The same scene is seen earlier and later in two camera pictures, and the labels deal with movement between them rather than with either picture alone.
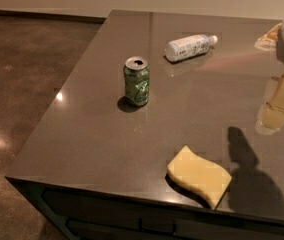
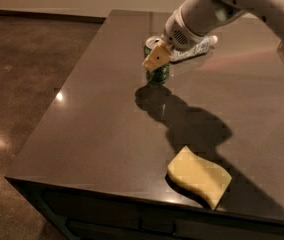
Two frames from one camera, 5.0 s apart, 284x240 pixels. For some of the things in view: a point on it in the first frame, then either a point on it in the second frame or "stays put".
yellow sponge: (205, 180) stays put
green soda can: (136, 71) to (160, 75)
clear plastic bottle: (189, 47) stays put
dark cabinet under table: (92, 213) stays put
